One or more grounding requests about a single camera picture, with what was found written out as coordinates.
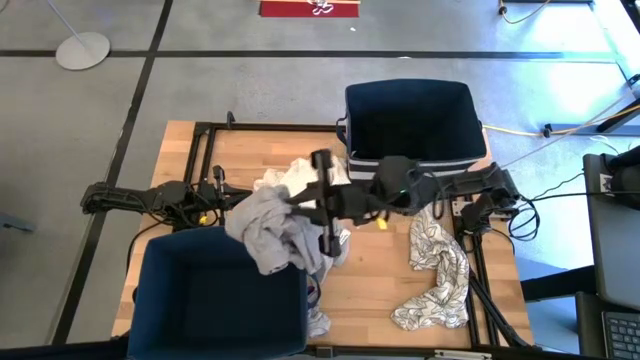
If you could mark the light grey garment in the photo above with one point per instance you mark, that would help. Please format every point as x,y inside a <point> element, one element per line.
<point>317,325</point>

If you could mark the plain white cloth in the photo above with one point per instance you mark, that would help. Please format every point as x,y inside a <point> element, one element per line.
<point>305,175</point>

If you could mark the grey desk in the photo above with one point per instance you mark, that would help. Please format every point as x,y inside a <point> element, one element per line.
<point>615,250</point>

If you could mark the black desk foot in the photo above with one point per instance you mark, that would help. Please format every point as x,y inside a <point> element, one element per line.
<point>620,119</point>

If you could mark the blue-grey floor object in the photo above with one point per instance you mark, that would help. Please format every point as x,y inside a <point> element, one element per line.
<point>15,223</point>

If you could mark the red floor sign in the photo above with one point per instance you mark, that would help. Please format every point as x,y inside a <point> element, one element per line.
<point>290,10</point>

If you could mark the white leaf-patterned cloth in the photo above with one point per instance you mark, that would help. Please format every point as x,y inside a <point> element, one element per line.
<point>440,260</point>

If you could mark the round white stand base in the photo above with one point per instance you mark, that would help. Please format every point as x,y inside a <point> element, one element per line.
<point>82,50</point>

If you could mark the dark laptop keyboard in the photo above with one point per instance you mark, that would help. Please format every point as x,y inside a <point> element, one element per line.
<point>622,335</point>

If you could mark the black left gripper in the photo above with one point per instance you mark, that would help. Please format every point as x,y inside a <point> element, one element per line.
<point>212,200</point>

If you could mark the navy white striped fabric bin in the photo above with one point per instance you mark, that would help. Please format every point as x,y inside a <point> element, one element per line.
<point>165,300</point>
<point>365,167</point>

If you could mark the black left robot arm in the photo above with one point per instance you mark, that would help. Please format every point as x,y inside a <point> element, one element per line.
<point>125,197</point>

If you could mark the grey t-shirt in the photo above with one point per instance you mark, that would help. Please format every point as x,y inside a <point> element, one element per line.
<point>265,225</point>

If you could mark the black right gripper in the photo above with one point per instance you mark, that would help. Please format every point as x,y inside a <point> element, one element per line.
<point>350,202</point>

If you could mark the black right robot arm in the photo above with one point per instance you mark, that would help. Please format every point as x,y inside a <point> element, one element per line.
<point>475,182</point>

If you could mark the grey metal mounting bracket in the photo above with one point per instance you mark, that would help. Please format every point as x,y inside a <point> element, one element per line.
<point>457,207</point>

